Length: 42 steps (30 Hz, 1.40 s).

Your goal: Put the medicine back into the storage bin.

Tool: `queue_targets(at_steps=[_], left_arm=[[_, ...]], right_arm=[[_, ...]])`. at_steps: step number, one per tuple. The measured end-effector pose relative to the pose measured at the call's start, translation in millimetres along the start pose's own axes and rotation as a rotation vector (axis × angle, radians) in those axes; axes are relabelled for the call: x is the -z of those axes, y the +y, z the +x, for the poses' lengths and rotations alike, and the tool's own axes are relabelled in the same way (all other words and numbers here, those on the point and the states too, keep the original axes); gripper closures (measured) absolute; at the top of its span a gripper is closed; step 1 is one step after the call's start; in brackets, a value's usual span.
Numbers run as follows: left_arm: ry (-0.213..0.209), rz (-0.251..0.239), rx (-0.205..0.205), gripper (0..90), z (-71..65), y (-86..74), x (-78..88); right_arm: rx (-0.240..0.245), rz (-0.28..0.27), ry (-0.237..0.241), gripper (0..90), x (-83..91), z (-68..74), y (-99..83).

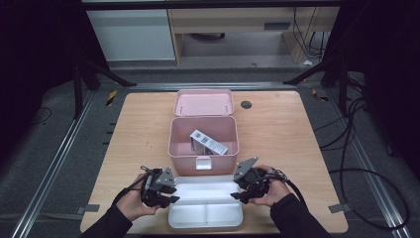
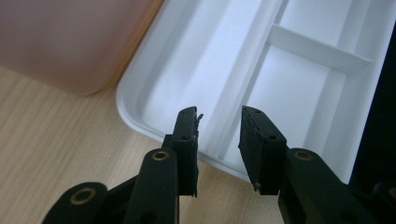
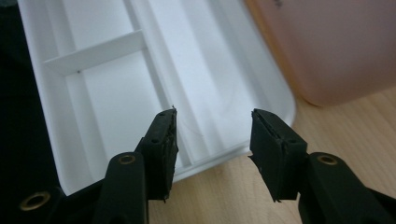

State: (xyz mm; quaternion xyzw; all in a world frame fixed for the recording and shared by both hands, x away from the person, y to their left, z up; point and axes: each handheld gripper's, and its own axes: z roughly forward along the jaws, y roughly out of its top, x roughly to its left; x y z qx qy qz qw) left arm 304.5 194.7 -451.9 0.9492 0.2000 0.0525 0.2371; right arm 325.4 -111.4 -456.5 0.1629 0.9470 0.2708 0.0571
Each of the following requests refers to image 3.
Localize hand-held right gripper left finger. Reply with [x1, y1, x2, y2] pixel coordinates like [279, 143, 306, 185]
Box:
[92, 105, 180, 224]

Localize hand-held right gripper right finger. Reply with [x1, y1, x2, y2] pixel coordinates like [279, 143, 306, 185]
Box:
[248, 108, 396, 224]

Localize white divided tray insert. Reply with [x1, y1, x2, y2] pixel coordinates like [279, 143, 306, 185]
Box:
[17, 0, 297, 197]

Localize pink storage box with lid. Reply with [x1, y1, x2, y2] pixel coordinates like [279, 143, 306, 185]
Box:
[247, 0, 396, 107]

